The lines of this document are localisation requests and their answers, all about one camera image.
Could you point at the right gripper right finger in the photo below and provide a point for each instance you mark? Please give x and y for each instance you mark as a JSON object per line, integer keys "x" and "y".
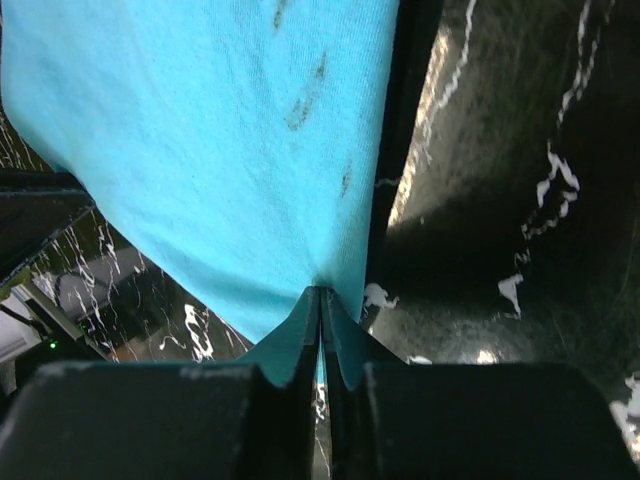
{"x": 347, "y": 350}

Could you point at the cyan t shirt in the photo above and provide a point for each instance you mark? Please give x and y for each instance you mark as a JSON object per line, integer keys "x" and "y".
{"x": 233, "y": 143}

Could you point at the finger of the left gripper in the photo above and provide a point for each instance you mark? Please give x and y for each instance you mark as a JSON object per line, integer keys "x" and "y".
{"x": 35, "y": 208}

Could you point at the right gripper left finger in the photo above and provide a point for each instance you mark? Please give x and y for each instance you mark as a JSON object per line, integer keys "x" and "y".
{"x": 278, "y": 436}

